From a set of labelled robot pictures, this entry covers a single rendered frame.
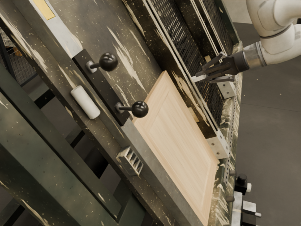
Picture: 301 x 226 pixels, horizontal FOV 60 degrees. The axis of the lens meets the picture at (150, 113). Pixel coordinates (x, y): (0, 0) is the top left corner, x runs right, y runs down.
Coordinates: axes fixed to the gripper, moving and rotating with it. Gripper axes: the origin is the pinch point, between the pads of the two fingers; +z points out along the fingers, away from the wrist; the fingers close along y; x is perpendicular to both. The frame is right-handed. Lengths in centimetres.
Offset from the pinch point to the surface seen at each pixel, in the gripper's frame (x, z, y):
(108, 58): 53, -7, 32
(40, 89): -32, 121, 22
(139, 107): 54, -7, 20
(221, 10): -137, 7, -6
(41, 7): 48, 4, 47
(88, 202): 71, 3, 12
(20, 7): 50, 7, 49
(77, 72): 50, 5, 32
